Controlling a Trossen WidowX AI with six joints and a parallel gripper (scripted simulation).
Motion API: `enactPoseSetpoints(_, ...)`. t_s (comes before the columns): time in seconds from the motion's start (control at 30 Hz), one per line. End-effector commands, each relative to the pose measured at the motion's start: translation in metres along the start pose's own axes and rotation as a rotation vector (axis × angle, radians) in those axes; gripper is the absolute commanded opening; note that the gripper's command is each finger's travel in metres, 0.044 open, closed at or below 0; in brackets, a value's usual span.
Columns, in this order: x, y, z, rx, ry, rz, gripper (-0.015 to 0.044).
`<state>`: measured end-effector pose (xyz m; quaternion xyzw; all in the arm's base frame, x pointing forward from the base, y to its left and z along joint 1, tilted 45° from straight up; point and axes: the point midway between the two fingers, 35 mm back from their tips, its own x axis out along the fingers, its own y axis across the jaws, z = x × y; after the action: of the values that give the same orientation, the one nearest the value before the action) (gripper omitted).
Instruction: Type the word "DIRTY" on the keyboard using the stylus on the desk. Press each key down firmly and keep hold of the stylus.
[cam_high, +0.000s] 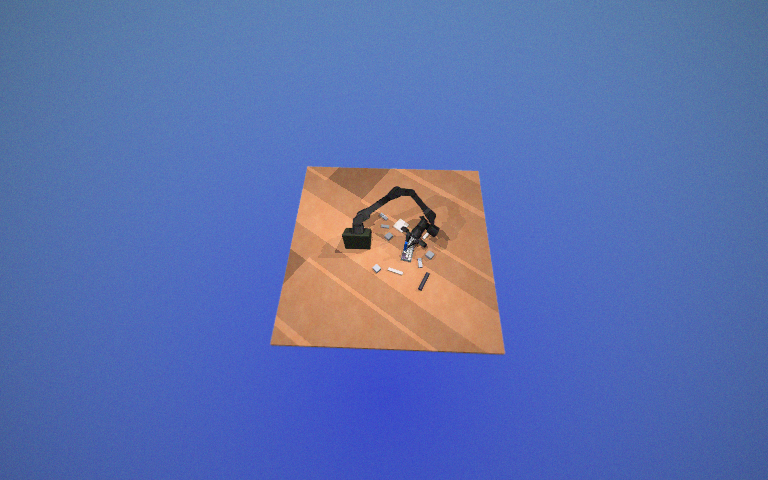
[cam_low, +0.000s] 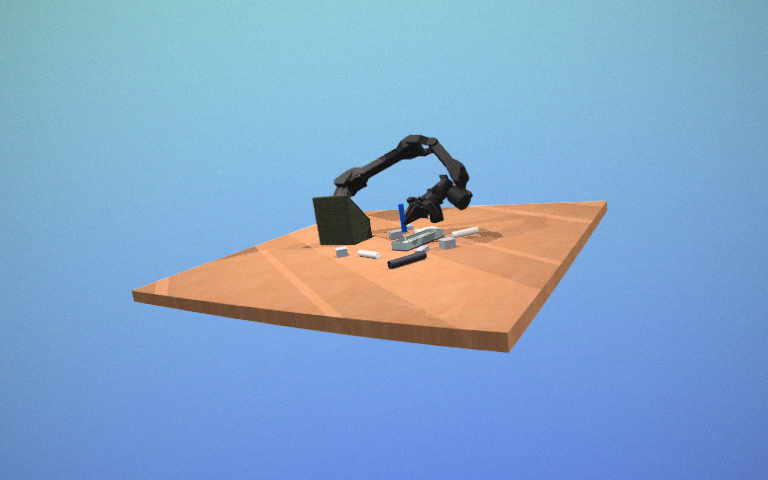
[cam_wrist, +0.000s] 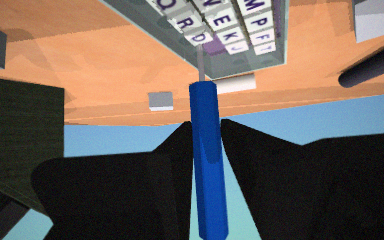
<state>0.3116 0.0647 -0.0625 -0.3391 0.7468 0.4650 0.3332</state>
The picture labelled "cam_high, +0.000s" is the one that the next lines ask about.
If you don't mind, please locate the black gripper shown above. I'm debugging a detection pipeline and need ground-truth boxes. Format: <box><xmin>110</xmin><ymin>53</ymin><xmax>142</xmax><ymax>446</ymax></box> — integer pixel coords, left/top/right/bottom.
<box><xmin>401</xmin><ymin>225</ymin><xmax>427</xmax><ymax>249</ymax></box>

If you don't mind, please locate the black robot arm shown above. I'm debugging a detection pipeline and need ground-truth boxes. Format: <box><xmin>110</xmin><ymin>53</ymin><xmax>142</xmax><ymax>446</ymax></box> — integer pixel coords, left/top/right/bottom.
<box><xmin>351</xmin><ymin>186</ymin><xmax>440</xmax><ymax>237</ymax></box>

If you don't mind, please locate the black cylinder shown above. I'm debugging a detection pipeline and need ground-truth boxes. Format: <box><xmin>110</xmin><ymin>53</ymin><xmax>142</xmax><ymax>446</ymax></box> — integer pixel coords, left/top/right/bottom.
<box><xmin>418</xmin><ymin>272</ymin><xmax>430</xmax><ymax>290</ymax></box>

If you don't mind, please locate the computer keyboard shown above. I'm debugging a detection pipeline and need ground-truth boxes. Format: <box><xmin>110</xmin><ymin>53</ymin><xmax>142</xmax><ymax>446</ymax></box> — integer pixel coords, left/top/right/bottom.
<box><xmin>401</xmin><ymin>237</ymin><xmax>415</xmax><ymax>262</ymax></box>

